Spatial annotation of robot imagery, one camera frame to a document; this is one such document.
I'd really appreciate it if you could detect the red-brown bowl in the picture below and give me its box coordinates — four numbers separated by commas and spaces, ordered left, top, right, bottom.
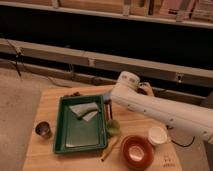
121, 135, 154, 171

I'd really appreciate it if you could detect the yellow marker pen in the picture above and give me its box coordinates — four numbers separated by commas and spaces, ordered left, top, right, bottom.
101, 136, 119, 161

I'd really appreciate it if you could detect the green plastic tray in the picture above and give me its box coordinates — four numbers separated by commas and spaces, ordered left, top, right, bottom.
53, 95, 108, 154

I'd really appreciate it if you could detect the grey-green cloth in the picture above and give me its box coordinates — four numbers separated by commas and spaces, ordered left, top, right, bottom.
69, 102, 99, 121

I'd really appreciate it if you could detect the dark red small object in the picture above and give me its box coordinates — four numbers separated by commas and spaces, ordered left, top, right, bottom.
62, 92, 81, 98

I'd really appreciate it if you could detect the green cup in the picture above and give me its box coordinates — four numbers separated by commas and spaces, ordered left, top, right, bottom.
106, 120, 120, 136

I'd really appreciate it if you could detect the blue sponge block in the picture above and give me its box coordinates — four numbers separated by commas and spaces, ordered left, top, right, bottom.
102, 93, 110, 102

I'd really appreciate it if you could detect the white plastic cup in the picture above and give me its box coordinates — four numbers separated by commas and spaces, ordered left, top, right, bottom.
148, 126, 167, 146

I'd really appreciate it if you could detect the black cable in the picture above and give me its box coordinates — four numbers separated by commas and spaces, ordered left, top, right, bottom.
166, 125, 196, 148

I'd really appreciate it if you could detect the small metal cup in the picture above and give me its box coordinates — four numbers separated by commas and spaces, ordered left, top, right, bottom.
35, 121, 52, 139

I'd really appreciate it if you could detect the red and black tool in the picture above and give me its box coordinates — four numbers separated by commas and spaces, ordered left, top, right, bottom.
104, 103, 113, 120

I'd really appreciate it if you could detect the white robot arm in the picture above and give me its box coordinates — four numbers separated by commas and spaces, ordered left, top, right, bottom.
110, 71, 213, 144

